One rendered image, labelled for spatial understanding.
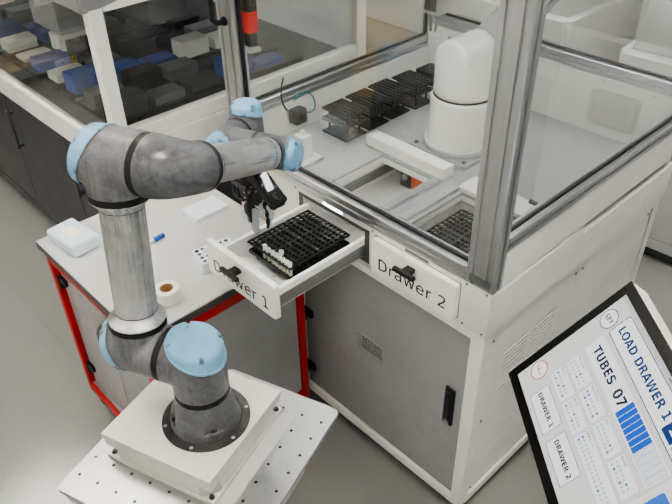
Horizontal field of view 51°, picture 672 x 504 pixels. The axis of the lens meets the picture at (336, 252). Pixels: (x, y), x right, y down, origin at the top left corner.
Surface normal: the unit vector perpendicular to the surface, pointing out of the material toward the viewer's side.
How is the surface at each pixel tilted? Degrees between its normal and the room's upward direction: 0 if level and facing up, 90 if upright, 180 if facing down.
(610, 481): 50
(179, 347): 8
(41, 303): 0
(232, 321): 90
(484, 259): 90
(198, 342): 8
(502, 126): 90
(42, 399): 0
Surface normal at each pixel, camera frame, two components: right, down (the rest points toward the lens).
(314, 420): -0.02, -0.80
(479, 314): -0.72, 0.43
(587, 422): -0.78, -0.49
